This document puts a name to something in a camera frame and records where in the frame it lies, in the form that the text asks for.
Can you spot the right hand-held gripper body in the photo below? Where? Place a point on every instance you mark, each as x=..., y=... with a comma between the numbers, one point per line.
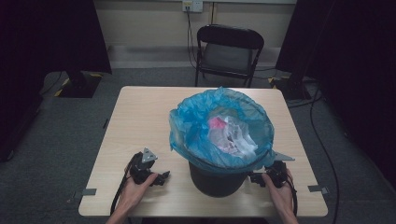
x=278, y=174

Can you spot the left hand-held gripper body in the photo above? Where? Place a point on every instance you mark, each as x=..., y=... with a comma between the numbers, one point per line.
x=141, y=169

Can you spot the black trash bin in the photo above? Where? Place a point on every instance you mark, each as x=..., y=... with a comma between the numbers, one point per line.
x=214, y=183

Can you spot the blue plastic trash bag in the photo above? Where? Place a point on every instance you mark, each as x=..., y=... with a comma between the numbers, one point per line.
x=193, y=133

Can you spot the person's right hand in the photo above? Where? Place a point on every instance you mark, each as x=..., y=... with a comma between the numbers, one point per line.
x=281, y=197

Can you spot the person's left hand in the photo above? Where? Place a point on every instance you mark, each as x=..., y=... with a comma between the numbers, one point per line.
x=132, y=194

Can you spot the white crumpled plastic wrapper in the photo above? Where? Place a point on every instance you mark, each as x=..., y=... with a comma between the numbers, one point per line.
x=241, y=138

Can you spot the grey tape strip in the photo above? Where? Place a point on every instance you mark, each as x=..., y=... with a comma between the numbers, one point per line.
x=89, y=192
x=317, y=188

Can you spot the pink crumpled wrapper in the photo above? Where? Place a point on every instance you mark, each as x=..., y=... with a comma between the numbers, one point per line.
x=217, y=123

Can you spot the black stand base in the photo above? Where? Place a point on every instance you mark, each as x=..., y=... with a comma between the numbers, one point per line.
x=81, y=85
x=292, y=87

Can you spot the yellow black floor tape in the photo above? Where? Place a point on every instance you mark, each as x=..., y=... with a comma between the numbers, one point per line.
x=62, y=87

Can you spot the black folding chair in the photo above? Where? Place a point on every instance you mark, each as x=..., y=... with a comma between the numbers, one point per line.
x=229, y=56

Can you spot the black curtain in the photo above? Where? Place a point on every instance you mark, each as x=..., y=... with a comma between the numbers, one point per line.
x=358, y=62
x=37, y=46

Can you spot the white wall socket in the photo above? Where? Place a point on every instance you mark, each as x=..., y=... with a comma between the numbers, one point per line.
x=192, y=5

